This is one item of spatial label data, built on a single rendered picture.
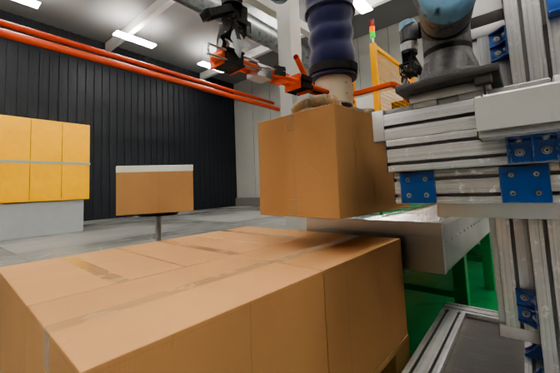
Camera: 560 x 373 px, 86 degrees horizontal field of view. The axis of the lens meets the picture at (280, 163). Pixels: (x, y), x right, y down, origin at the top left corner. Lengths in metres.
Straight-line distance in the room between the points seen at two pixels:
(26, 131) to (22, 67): 4.10
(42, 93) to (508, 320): 11.72
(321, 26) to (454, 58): 0.73
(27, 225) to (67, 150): 1.72
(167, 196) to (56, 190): 5.58
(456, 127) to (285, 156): 0.61
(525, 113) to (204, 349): 0.74
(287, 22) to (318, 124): 2.04
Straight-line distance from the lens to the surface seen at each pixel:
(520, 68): 1.07
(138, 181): 2.74
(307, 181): 1.11
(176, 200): 2.71
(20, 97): 11.65
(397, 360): 1.47
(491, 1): 1.24
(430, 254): 1.47
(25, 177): 8.04
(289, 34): 2.99
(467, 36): 0.96
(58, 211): 8.21
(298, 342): 0.87
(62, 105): 11.88
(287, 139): 1.18
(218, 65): 1.01
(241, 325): 0.71
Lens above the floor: 0.78
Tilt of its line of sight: 5 degrees up
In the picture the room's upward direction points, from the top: 3 degrees counter-clockwise
